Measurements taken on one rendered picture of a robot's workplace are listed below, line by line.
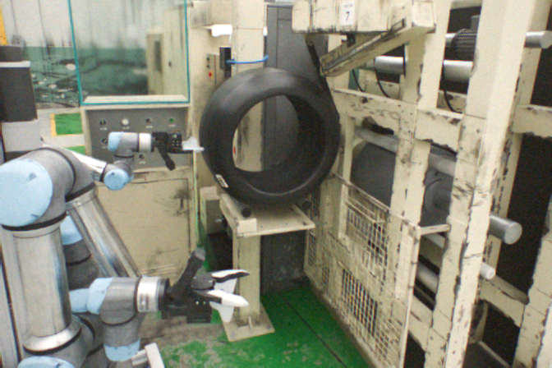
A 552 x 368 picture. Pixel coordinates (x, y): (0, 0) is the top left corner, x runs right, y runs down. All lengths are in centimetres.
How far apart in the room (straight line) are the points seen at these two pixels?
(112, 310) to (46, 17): 999
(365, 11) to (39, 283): 121
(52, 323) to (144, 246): 147
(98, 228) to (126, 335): 25
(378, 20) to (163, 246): 171
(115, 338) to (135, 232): 144
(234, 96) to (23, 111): 71
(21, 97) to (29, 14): 947
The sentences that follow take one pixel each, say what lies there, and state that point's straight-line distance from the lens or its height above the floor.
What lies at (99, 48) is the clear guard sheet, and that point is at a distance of 222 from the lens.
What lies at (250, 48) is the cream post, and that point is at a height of 157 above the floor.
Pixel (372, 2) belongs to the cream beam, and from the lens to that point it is 149.
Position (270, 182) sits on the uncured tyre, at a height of 93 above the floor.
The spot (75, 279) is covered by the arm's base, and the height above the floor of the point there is 75.
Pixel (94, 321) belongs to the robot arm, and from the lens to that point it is 119.
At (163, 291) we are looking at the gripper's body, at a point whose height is 107.
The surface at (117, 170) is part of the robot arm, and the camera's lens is 151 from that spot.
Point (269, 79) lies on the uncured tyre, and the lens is 159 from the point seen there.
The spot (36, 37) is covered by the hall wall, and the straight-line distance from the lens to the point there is 1068.
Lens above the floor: 159
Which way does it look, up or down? 16 degrees down
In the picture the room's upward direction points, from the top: 1 degrees clockwise
